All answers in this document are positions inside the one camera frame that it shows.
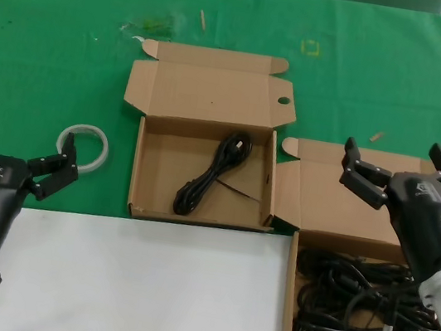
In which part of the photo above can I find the green table cloth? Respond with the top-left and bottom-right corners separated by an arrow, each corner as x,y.
0,0 -> 441,277

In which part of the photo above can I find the white tape roll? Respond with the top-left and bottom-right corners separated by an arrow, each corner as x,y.
53,119 -> 113,178

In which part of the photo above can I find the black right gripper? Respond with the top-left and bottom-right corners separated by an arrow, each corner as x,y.
324,129 -> 441,286

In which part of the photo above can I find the open cardboard box round hole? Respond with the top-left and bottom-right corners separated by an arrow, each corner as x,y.
105,33 -> 307,241

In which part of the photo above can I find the open cardboard box oval hole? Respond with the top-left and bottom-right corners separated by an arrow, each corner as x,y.
249,134 -> 441,331

